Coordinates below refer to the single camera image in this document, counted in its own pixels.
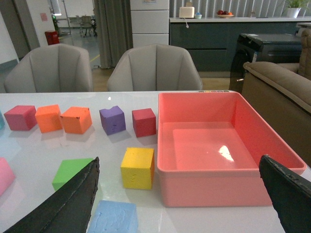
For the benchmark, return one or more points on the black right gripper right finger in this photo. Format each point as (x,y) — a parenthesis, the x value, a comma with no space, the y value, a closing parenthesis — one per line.
(290,195)

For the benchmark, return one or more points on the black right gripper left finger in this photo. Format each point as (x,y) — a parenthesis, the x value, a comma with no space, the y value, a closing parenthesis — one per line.
(68,210)

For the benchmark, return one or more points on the light blue foam block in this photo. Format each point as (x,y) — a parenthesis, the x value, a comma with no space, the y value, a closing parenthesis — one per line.
(114,217)

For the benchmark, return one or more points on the green foam block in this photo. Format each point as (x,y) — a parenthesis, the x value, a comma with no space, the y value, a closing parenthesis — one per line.
(67,170)

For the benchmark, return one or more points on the pink foam block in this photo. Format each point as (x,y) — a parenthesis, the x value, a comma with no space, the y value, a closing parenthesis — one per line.
(6,175)

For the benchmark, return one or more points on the yellow foam block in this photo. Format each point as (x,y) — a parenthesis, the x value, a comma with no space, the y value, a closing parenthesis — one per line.
(137,168)

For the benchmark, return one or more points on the orange foam block with marks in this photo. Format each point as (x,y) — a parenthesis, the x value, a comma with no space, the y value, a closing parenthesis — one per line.
(76,120)

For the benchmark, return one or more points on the pink plastic bin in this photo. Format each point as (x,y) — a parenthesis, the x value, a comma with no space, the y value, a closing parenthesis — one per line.
(209,148)

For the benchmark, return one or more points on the brown sofa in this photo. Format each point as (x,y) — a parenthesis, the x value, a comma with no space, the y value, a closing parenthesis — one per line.
(281,94)

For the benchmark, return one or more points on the notched purple foam block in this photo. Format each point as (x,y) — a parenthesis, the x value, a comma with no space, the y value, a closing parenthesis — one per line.
(112,120)

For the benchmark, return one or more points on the magenta red foam block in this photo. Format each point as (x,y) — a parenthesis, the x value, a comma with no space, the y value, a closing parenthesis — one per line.
(21,118)

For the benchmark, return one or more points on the teal plastic bin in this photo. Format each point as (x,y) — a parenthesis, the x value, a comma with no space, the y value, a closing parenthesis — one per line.
(2,123)

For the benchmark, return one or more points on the dark red foam block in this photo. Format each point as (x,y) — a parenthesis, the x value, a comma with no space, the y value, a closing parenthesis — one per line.
(144,122)

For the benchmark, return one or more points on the left grey armchair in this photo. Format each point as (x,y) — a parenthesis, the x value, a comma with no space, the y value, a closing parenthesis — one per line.
(50,69)

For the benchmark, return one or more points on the grey armchair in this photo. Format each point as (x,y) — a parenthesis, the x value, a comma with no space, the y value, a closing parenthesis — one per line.
(50,69)
(155,67)

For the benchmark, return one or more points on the black appliance box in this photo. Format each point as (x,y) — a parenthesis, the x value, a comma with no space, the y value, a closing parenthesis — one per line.
(275,48)

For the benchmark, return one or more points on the right grey armchair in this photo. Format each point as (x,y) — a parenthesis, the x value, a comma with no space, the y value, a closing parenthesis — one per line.
(155,67)

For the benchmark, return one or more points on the dark grey counter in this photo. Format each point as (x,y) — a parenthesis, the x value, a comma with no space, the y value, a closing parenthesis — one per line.
(212,41)

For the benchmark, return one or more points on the potted plant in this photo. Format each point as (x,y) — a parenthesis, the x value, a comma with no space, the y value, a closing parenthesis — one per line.
(293,7)

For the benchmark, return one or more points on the fruit bowl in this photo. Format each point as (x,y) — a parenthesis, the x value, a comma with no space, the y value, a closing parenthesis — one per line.
(224,14)

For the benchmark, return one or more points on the grey curtain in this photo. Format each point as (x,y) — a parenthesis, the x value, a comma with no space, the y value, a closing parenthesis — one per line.
(114,30)

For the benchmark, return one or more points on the white cabinet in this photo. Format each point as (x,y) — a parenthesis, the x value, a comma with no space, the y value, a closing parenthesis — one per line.
(150,22)

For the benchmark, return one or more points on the cream toaster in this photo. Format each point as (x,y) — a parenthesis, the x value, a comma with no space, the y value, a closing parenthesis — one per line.
(187,11)

